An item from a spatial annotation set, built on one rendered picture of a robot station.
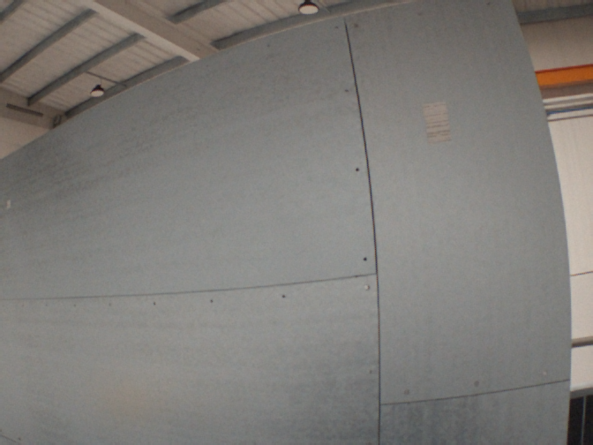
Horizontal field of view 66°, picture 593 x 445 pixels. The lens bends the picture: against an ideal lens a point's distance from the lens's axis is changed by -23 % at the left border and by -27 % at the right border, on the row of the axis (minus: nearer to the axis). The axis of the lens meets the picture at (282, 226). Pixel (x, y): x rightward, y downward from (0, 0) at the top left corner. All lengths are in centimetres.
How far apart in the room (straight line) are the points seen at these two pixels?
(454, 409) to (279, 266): 47
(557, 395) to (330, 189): 63
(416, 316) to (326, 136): 38
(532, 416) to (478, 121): 57
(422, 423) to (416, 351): 15
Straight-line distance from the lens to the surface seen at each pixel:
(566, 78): 972
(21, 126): 1311
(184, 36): 1029
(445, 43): 111
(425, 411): 103
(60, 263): 164
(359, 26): 119
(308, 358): 111
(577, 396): 555
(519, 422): 101
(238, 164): 122
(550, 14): 1060
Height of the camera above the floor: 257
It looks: 10 degrees up
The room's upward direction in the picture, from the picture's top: 3 degrees counter-clockwise
